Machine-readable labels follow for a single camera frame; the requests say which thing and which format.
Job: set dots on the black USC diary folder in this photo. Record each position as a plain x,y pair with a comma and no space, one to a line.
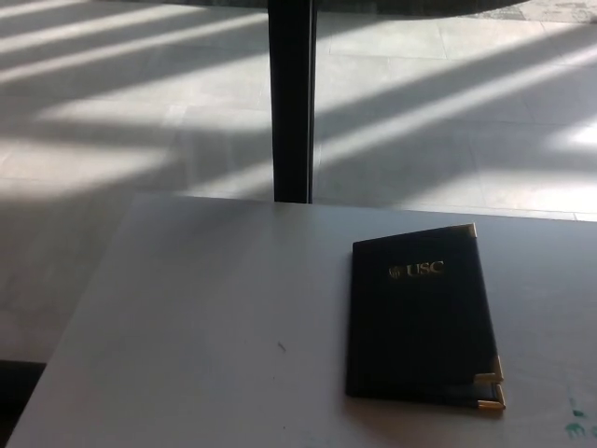
420,326

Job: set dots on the black vertical window post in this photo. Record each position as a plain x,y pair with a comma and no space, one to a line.
291,102

